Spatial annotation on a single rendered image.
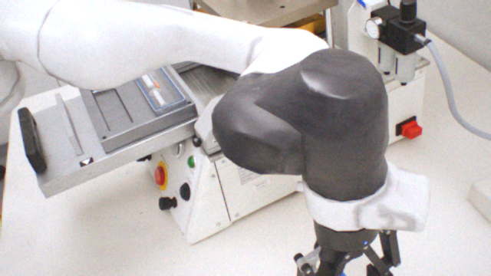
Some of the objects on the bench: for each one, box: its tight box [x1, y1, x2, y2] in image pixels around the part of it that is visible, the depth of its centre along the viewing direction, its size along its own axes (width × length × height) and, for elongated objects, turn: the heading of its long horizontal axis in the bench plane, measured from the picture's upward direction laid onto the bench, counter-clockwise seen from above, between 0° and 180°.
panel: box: [145, 136, 205, 239], centre depth 96 cm, size 2×30×19 cm, turn 37°
